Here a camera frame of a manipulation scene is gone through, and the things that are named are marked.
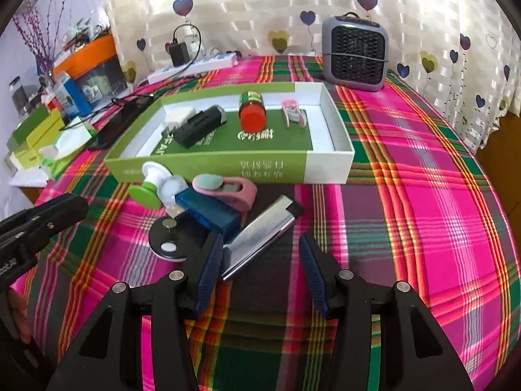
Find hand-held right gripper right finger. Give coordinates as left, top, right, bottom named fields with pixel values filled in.
left=299, top=234, right=475, bottom=391

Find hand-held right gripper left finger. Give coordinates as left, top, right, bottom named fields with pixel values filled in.
left=49, top=232, right=224, bottom=391

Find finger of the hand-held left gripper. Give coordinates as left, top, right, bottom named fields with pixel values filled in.
left=0, top=222, right=68, bottom=261
left=0, top=193, right=89, bottom=235

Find black and white round disc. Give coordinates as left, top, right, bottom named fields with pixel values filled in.
left=148, top=216, right=208, bottom=262

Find blue card reader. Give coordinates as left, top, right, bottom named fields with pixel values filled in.
left=167, top=191, right=242, bottom=240

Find silver and black case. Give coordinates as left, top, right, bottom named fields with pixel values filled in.
left=221, top=195, right=305, bottom=282

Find pink clip with teal oval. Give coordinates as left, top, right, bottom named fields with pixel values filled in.
left=191, top=173, right=258, bottom=212

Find green and white round knob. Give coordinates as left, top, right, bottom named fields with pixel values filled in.
left=129, top=162, right=172, bottom=212

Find translucent white round cap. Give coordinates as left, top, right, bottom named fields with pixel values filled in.
left=160, top=176, right=190, bottom=208

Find green and white cardboard box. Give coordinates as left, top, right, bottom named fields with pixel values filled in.
left=105, top=81, right=355, bottom=185

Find black plastic charger block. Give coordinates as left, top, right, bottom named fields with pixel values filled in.
left=173, top=105, right=228, bottom=149

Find white charger plug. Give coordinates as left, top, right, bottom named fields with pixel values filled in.
left=163, top=108, right=198, bottom=135

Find brown bottle with red cap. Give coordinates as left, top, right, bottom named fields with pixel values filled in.
left=237, top=92, right=267, bottom=132

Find person's left hand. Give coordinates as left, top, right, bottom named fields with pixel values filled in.
left=6, top=289, right=33, bottom=345

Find yellow green boxes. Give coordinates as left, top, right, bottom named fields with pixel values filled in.
left=10, top=110, right=66, bottom=171

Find green and white wipes packet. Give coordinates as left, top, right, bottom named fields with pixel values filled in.
left=38, top=116, right=98, bottom=180

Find dark green box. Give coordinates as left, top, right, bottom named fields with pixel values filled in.
left=7, top=104, right=49, bottom=149

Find black phone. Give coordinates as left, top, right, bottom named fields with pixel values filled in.
left=87, top=97, right=153, bottom=149

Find plaid tablecloth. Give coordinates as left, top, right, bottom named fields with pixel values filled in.
left=10, top=55, right=511, bottom=391

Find blue and white carton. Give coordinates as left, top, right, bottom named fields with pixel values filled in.
left=53, top=71, right=94, bottom=117

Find glass jar with dark lid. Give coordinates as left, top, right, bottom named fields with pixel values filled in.
left=10, top=77, right=29, bottom=117

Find orange storage bin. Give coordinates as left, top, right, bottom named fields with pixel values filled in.
left=53, top=34, right=127, bottom=98

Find purple flower branches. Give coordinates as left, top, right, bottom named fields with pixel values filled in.
left=12, top=0, right=78, bottom=74

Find pile of small packets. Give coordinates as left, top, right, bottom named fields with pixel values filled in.
left=61, top=16, right=112, bottom=53

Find white power strip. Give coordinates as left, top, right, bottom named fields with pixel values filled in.
left=147, top=51, right=239, bottom=85

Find black power adapter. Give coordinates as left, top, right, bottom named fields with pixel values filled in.
left=169, top=41, right=190, bottom=67

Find wooden cabinet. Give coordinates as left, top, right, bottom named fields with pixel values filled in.
left=474, top=110, right=521, bottom=229

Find grey mini fan heater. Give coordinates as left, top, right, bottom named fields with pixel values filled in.
left=321, top=13, right=389, bottom=91

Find heart print curtain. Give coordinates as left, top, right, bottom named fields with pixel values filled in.
left=100, top=0, right=521, bottom=155

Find black cable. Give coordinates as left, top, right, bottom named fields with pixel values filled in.
left=95, top=23, right=204, bottom=109

